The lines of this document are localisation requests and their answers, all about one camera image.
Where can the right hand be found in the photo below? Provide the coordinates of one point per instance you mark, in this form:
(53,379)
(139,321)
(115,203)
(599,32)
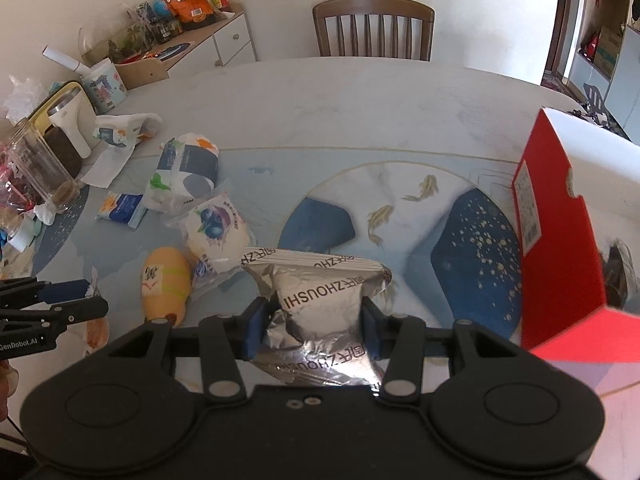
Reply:
(9,378)

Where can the white wall cabinets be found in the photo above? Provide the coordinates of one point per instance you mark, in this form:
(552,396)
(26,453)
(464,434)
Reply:
(604,54)

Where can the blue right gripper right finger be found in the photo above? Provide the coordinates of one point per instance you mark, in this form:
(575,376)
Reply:
(376,330)

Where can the glass jar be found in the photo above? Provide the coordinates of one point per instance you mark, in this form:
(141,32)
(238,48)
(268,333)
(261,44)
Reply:
(34,159)

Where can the crumpled white tissue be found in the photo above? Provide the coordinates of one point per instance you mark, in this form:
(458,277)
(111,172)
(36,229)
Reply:
(45,212)

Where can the silver foil bag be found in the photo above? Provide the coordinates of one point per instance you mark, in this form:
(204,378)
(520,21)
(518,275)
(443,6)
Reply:
(314,335)

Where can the black phone stand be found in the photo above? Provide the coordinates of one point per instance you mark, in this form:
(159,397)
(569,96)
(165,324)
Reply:
(594,109)

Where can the tissue pack centre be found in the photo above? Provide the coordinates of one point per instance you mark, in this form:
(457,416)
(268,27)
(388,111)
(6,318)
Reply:
(186,174)

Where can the wooden chair far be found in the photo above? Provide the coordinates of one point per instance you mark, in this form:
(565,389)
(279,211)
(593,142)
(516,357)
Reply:
(375,28)

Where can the white paper napkin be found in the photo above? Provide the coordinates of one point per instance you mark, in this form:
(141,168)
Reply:
(105,164)

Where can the patterned paper cup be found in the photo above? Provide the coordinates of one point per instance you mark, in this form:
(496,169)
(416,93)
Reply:
(104,87)

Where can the bread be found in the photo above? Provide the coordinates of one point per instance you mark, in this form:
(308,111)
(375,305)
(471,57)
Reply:
(215,236)

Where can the white sideboard cabinet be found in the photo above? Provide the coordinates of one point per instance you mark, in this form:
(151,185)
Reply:
(226,43)

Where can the tissue pack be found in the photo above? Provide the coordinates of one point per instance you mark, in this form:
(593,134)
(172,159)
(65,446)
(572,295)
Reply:
(126,131)
(186,174)

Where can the dark seaweed snack packet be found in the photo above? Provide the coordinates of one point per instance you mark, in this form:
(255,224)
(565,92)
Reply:
(621,282)

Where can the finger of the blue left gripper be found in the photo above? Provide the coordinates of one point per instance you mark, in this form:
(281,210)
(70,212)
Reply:
(81,310)
(64,291)

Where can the yellow plush toy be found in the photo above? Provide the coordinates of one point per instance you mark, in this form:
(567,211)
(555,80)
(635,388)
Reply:
(166,284)

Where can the white chicken breast packet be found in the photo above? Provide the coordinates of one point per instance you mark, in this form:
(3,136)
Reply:
(97,332)

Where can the red shoe box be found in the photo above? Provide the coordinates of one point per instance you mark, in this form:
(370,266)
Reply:
(576,190)

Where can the blue white biscuit packet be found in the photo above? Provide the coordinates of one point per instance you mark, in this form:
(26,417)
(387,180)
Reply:
(122,208)

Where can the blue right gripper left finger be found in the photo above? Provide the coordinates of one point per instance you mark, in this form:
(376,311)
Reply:
(252,324)

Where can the tissue pack left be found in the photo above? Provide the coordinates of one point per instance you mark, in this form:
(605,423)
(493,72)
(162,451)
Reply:
(126,131)

